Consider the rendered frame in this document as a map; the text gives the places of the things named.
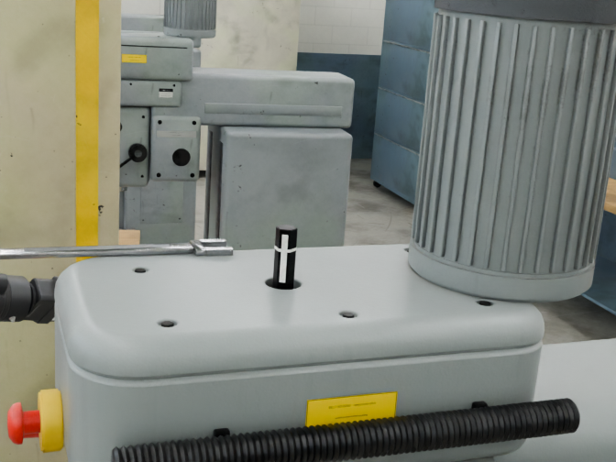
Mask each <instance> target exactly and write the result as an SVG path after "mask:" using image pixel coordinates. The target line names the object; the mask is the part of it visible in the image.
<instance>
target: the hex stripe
mask: <svg viewBox="0 0 616 462"><path fill-rule="evenodd" d="M287 248H288V235H282V241H281V255H280V282H285V277H286V263H287Z"/></svg>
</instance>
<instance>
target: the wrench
mask: <svg viewBox="0 0 616 462"><path fill-rule="evenodd" d="M192 253H194V254H195V256H206V257H213V256H233V249H232V248H231V247H227V246H226V240H225V239H200V240H190V242H189V243H176V244H143V245H111V246H78V247H15V248H0V259H50V258H78V257H107V256H136V255H164V254H192Z"/></svg>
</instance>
